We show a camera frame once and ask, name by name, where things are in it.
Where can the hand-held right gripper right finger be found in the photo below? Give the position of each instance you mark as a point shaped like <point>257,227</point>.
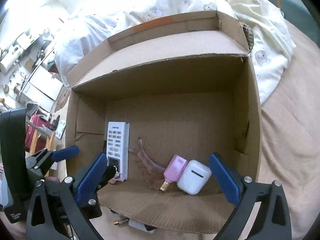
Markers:
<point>223,177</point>

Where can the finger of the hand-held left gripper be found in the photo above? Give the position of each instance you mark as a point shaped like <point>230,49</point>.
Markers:
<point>66,152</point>
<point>110,172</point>

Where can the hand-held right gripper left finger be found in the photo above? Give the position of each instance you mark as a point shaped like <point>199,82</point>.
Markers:
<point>90,177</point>

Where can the white earbuds case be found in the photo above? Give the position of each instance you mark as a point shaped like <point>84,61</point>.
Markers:
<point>193,177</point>

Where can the white remote control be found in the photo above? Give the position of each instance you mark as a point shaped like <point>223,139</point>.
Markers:
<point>116,140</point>

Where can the pink perfume bottle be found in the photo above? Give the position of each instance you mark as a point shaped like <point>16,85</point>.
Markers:
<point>175,167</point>

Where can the small gold-tipped black tube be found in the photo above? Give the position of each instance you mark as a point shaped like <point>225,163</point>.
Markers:
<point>121,222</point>

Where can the white power adapter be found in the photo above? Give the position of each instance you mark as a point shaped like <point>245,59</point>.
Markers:
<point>138,226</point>

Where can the cardboard box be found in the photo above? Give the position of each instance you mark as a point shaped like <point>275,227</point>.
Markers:
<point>175,120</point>

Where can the white bathroom scale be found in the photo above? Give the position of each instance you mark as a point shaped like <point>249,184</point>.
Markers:
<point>61,128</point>

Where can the black slippers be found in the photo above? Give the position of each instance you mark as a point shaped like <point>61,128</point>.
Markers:
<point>55,123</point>

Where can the red bag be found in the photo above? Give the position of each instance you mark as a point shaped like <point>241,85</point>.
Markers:
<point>33,132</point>

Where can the brown floor rug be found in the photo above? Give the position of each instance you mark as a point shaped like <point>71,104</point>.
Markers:
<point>62,100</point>

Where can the white floor cabinets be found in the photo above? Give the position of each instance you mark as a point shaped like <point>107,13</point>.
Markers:
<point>45,82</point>

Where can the white water heater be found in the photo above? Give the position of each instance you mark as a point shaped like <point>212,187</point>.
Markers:
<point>8,57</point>

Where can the white duvet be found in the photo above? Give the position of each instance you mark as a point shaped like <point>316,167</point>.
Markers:
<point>95,25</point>

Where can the cream printed duvet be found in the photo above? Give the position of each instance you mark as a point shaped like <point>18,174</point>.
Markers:
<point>262,30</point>

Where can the green headboard cushion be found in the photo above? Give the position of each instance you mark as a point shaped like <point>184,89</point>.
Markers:
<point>295,2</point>

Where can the wooden chair frame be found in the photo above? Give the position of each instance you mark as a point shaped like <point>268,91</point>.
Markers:
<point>48,140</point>

